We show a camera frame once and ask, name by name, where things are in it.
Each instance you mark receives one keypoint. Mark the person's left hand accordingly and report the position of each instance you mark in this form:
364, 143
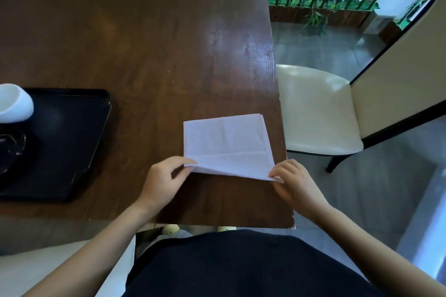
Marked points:
158, 185

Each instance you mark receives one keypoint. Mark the person's right hand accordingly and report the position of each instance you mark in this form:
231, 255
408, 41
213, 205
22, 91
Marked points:
302, 189

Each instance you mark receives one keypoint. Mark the person's right thumb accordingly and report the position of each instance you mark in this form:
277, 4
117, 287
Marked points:
281, 190

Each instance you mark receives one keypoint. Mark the person's left thumb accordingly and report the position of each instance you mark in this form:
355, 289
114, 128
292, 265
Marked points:
181, 160

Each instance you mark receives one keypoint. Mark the white paper napkin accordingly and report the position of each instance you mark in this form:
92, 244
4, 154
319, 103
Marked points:
228, 145

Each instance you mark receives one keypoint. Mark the person's left forearm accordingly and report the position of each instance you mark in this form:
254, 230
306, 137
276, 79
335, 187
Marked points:
90, 255

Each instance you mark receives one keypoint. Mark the person's right forearm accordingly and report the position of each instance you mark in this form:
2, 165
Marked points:
376, 255

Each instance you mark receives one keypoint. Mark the pale yellow shoe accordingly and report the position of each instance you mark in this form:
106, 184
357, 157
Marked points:
170, 229

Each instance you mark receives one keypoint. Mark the person's black garment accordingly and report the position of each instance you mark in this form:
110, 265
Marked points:
244, 265

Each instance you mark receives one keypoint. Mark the black plastic tray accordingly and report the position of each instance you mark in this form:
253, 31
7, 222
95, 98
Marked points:
59, 140

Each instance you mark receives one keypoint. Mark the clear glass ashtray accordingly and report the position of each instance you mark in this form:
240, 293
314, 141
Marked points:
10, 152

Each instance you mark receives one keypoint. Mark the long wooden planter box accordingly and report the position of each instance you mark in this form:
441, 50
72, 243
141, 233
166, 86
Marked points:
313, 15

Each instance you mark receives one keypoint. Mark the white ceramic cup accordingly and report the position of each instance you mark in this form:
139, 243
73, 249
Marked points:
12, 103

